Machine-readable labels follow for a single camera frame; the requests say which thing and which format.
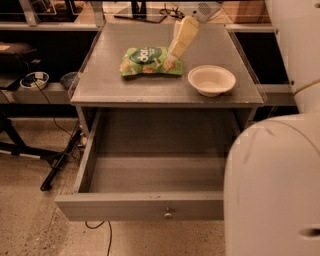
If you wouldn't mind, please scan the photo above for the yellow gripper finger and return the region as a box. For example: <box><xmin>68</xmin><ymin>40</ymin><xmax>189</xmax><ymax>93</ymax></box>
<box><xmin>166</xmin><ymin>16</ymin><xmax>199</xmax><ymax>62</ymax></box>

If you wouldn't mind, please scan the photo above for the green rice chip bag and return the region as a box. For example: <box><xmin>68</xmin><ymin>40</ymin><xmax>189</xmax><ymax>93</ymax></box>
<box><xmin>119</xmin><ymin>47</ymin><xmax>183</xmax><ymax>77</ymax></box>

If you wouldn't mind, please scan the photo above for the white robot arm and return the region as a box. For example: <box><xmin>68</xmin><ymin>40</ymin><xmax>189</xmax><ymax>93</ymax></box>
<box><xmin>223</xmin><ymin>0</ymin><xmax>320</xmax><ymax>256</ymax></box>

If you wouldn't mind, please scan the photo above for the open grey top drawer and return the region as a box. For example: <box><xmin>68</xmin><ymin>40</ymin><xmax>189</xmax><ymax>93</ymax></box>
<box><xmin>56</xmin><ymin>109</ymin><xmax>239</xmax><ymax>221</ymax></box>

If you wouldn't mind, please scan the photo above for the black bag on shelf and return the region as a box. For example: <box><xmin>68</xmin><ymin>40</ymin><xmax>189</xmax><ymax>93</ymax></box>
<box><xmin>0</xmin><ymin>42</ymin><xmax>41</xmax><ymax>74</ymax></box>

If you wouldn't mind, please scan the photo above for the round metal drawer knob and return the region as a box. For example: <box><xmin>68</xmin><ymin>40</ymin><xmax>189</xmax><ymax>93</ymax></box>
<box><xmin>163</xmin><ymin>208</ymin><xmax>173</xmax><ymax>220</ymax></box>

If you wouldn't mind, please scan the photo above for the black monitor stand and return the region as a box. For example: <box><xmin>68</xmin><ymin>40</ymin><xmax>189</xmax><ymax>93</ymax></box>
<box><xmin>114</xmin><ymin>0</ymin><xmax>167</xmax><ymax>24</ymax></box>

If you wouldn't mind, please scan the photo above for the white paper bowl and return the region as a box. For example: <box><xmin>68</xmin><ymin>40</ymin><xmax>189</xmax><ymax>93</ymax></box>
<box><xmin>188</xmin><ymin>65</ymin><xmax>236</xmax><ymax>97</ymax></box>

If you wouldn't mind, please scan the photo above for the cardboard box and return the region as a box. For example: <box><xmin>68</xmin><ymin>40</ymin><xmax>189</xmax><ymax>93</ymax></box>
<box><xmin>222</xmin><ymin>0</ymin><xmax>270</xmax><ymax>24</ymax></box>

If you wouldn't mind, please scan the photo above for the grey cabinet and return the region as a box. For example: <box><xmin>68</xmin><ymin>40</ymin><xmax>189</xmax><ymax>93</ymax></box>
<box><xmin>71</xmin><ymin>24</ymin><xmax>264</xmax><ymax>132</ymax></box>

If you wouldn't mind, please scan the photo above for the dark round bowl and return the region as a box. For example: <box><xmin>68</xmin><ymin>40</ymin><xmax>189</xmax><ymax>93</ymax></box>
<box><xmin>60</xmin><ymin>72</ymin><xmax>78</xmax><ymax>89</ymax></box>

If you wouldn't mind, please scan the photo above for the grey shelf rack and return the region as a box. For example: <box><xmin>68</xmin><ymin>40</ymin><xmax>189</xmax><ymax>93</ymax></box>
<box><xmin>1</xmin><ymin>0</ymin><xmax>294</xmax><ymax>106</ymax></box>

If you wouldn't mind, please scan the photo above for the black floor stand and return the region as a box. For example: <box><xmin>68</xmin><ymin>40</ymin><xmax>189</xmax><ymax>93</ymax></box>
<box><xmin>0</xmin><ymin>112</ymin><xmax>81</xmax><ymax>191</ymax></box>

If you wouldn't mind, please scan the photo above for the black cable bundle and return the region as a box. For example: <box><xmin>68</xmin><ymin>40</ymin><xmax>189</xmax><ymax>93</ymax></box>
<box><xmin>159</xmin><ymin>1</ymin><xmax>186</xmax><ymax>21</ymax></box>

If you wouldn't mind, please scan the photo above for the white bowl with cables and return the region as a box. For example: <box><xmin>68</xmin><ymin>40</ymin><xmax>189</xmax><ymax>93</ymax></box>
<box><xmin>20</xmin><ymin>71</ymin><xmax>49</xmax><ymax>90</ymax></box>

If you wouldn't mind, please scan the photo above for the black floor cable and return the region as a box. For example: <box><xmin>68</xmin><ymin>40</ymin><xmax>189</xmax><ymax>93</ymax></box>
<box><xmin>84</xmin><ymin>220</ymin><xmax>114</xmax><ymax>256</ymax></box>

